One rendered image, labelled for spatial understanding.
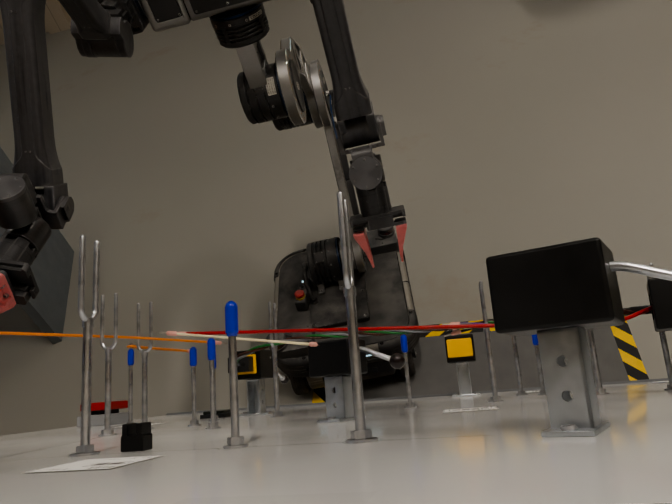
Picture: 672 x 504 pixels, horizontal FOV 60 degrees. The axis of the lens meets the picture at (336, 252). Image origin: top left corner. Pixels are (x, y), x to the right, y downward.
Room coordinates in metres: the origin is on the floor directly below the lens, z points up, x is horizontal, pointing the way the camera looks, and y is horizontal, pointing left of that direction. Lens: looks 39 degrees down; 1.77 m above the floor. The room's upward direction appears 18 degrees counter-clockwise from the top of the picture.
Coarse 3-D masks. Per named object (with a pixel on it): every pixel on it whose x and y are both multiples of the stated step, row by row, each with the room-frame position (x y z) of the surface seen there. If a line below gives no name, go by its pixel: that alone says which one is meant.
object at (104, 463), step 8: (144, 456) 0.20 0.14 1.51; (152, 456) 0.20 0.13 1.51; (64, 464) 0.20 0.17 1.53; (72, 464) 0.20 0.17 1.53; (80, 464) 0.19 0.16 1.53; (88, 464) 0.19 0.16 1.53; (96, 464) 0.19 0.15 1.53; (104, 464) 0.19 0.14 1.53; (112, 464) 0.18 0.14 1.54; (120, 464) 0.18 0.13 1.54; (24, 472) 0.19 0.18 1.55; (32, 472) 0.18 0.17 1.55
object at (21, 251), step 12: (0, 240) 0.78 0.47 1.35; (12, 240) 0.77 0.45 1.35; (24, 240) 0.78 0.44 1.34; (0, 252) 0.75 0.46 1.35; (12, 252) 0.75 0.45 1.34; (24, 252) 0.76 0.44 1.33; (36, 252) 0.78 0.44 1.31; (0, 264) 0.72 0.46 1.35; (12, 264) 0.72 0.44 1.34; (24, 264) 0.72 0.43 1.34; (12, 276) 0.72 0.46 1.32; (24, 276) 0.71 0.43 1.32; (36, 288) 0.72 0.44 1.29
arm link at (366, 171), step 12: (336, 132) 0.93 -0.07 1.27; (384, 132) 0.91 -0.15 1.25; (372, 144) 0.88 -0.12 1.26; (384, 144) 0.90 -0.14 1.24; (360, 156) 0.83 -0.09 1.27; (372, 156) 0.83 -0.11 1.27; (360, 168) 0.82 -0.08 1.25; (372, 168) 0.82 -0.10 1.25; (360, 180) 0.81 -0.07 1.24; (372, 180) 0.81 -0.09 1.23
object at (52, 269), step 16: (0, 160) 2.79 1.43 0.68; (48, 240) 2.69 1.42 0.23; (64, 240) 2.86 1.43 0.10; (48, 256) 2.57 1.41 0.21; (64, 256) 2.73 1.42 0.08; (48, 272) 2.47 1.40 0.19; (64, 272) 2.61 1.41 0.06; (48, 288) 2.36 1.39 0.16; (64, 288) 2.50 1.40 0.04; (32, 304) 2.15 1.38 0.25; (48, 304) 2.27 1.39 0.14; (64, 304) 2.39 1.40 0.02; (48, 320) 2.17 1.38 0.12; (64, 320) 2.29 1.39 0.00; (48, 336) 2.14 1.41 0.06
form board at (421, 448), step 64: (640, 384) 0.47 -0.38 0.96; (0, 448) 0.34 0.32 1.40; (64, 448) 0.29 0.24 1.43; (192, 448) 0.22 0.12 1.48; (256, 448) 0.19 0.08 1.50; (320, 448) 0.17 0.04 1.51; (384, 448) 0.15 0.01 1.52; (448, 448) 0.14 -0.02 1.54; (512, 448) 0.12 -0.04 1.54; (576, 448) 0.11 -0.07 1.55; (640, 448) 0.10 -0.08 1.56
